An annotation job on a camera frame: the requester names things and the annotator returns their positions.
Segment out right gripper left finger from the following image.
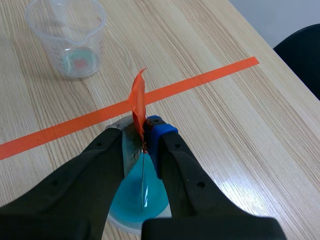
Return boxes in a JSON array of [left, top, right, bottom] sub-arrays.
[[0, 115, 145, 240]]

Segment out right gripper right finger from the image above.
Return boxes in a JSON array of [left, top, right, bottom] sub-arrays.
[[140, 114, 288, 240]]

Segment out grey metal plate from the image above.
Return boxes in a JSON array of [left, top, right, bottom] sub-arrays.
[[127, 67, 151, 213]]

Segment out clear beaker with blue liquid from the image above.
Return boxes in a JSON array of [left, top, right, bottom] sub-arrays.
[[107, 152, 174, 236]]

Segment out empty clear plastic beaker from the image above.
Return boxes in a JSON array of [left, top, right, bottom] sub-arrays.
[[24, 0, 107, 80]]

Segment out dark blue chair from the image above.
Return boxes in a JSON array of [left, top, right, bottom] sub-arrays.
[[273, 23, 320, 101]]

